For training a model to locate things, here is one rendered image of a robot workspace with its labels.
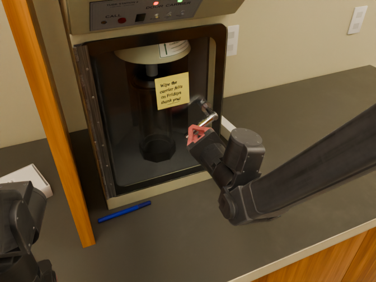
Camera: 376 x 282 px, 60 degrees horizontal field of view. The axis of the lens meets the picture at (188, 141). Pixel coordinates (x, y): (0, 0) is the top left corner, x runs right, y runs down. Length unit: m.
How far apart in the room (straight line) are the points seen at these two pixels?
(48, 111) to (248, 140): 0.34
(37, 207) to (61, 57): 0.71
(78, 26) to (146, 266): 0.51
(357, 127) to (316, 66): 1.26
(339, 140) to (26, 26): 0.44
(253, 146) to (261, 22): 0.84
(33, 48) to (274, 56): 1.07
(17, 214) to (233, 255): 0.55
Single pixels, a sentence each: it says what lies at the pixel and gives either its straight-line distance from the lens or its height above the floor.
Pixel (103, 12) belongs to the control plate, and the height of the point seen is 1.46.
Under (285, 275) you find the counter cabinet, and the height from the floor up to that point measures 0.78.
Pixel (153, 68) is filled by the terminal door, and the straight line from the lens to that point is 0.68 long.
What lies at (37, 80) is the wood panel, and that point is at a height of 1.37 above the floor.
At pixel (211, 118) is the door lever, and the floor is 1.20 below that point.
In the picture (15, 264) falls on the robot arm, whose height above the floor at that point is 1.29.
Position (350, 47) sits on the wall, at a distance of 1.73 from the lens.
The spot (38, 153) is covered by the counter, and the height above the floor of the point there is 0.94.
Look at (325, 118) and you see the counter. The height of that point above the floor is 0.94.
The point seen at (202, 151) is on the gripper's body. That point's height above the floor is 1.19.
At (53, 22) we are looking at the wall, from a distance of 1.08.
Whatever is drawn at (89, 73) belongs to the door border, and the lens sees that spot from 0.65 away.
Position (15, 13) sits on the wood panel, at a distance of 0.53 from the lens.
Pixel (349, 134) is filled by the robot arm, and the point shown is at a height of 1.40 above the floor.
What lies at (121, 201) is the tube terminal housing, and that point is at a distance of 0.89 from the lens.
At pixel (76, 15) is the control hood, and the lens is 0.56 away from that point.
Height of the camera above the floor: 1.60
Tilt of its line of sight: 38 degrees down
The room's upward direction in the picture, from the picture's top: straight up
